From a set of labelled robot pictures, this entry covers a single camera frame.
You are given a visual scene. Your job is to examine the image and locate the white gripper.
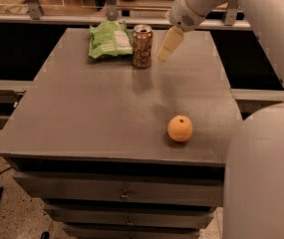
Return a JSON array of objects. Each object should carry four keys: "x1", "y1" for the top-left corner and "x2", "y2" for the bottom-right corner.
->
[{"x1": 157, "y1": 0, "x2": 228, "y2": 62}]

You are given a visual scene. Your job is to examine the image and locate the orange soda can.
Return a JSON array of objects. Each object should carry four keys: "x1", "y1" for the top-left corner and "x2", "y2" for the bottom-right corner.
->
[{"x1": 133, "y1": 25, "x2": 152, "y2": 69}]

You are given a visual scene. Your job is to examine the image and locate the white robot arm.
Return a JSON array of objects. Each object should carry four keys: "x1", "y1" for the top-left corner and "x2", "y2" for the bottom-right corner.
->
[{"x1": 169, "y1": 0, "x2": 284, "y2": 239}]

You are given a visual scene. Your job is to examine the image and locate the green rice chip bag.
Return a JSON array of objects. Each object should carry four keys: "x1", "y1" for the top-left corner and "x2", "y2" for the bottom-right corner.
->
[{"x1": 89, "y1": 21, "x2": 133, "y2": 59}]

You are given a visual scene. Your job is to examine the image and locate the orange fruit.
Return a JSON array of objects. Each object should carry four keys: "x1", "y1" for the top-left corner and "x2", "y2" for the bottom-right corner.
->
[{"x1": 167, "y1": 116, "x2": 193, "y2": 142}]

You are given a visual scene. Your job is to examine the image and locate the grey drawer cabinet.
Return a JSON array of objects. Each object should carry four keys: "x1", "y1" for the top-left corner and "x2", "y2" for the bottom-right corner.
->
[{"x1": 0, "y1": 29, "x2": 241, "y2": 239}]

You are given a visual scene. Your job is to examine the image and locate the top drawer knob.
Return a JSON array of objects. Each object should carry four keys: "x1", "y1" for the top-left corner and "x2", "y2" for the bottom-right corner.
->
[{"x1": 120, "y1": 190, "x2": 131, "y2": 201}]

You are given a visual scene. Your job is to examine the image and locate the drawer knob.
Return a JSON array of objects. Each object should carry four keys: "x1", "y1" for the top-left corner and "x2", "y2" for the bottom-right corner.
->
[
  {"x1": 126, "y1": 218, "x2": 134, "y2": 226},
  {"x1": 120, "y1": 190, "x2": 131, "y2": 201}
]

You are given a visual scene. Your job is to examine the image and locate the middle drawer knob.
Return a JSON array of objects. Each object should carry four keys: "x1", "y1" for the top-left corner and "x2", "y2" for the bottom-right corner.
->
[{"x1": 126, "y1": 218, "x2": 134, "y2": 226}]

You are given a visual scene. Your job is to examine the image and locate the metal window rail frame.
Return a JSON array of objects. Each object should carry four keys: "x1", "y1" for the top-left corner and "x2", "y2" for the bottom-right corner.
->
[{"x1": 0, "y1": 0, "x2": 252, "y2": 32}]

